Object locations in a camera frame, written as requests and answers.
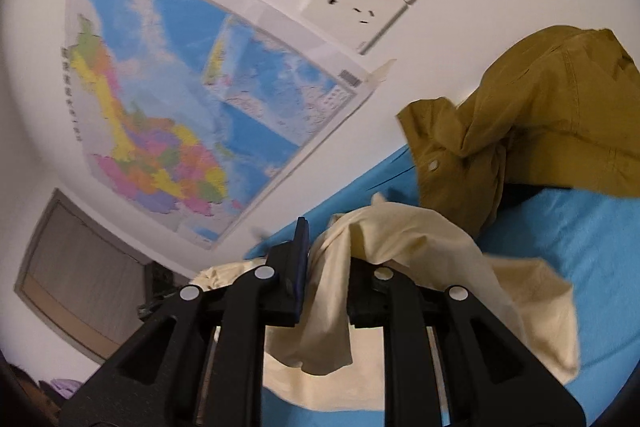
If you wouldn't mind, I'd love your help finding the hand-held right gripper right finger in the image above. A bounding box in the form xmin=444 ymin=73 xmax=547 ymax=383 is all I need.
xmin=347 ymin=257 xmax=587 ymax=427

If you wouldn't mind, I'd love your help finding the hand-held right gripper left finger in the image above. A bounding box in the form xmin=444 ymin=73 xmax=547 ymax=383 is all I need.
xmin=59 ymin=217 xmax=310 ymax=427

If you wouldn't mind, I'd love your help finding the cream large garment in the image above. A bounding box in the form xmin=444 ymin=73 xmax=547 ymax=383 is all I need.
xmin=192 ymin=193 xmax=581 ymax=408

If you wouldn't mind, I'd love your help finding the blue floral bed sheet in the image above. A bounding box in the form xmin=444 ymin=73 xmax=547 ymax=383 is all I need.
xmin=245 ymin=142 xmax=640 ymax=427

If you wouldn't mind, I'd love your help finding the beige tape strip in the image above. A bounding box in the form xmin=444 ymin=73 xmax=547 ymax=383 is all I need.
xmin=362 ymin=58 xmax=398 ymax=85

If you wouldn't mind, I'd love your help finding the brown wardrobe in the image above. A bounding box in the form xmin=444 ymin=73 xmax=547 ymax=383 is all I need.
xmin=14 ymin=188 xmax=173 ymax=364

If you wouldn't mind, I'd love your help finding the mustard button shirt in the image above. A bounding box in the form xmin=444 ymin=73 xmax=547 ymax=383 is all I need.
xmin=396 ymin=25 xmax=640 ymax=238

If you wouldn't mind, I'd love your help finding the purple cloth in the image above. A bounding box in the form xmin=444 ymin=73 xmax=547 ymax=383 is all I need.
xmin=40 ymin=378 xmax=83 ymax=403

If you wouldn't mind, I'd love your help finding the colourful wall map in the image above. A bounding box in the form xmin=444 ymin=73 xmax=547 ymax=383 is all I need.
xmin=59 ymin=0 xmax=376 ymax=250

